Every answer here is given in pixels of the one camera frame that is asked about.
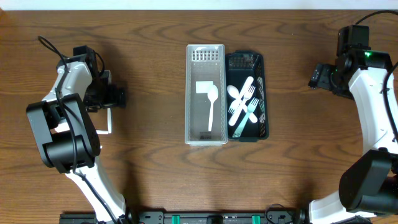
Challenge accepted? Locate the white plastic spoon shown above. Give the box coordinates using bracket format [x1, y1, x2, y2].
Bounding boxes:
[227, 85, 258, 123]
[107, 108, 113, 134]
[96, 130, 109, 134]
[207, 85, 219, 131]

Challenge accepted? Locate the pale green plastic fork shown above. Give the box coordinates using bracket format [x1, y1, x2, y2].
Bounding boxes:
[233, 98, 259, 138]

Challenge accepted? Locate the white plastic fork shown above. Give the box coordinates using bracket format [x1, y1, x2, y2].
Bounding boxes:
[228, 76, 254, 126]
[238, 85, 255, 108]

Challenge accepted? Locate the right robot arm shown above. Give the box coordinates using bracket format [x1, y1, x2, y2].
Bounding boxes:
[308, 48, 397, 223]

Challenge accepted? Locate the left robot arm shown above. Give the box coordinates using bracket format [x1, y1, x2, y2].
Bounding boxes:
[26, 61, 132, 223]

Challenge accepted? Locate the black plastic basket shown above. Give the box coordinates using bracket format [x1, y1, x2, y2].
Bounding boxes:
[226, 50, 269, 142]

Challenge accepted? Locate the white label sticker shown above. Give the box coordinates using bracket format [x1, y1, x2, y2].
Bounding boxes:
[195, 81, 213, 94]

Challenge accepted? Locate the clear plastic basket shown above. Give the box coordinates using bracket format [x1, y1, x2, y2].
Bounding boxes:
[185, 44, 228, 146]

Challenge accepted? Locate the black right cable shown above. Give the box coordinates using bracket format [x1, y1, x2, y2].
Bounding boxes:
[354, 10, 398, 144]

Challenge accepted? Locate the black cable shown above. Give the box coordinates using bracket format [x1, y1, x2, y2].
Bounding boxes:
[354, 10, 398, 144]
[37, 35, 118, 224]

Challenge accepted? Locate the black left cable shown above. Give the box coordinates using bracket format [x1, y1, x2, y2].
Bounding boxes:
[37, 35, 118, 224]

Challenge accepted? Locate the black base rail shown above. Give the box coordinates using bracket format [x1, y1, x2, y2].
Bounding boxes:
[58, 208, 371, 224]

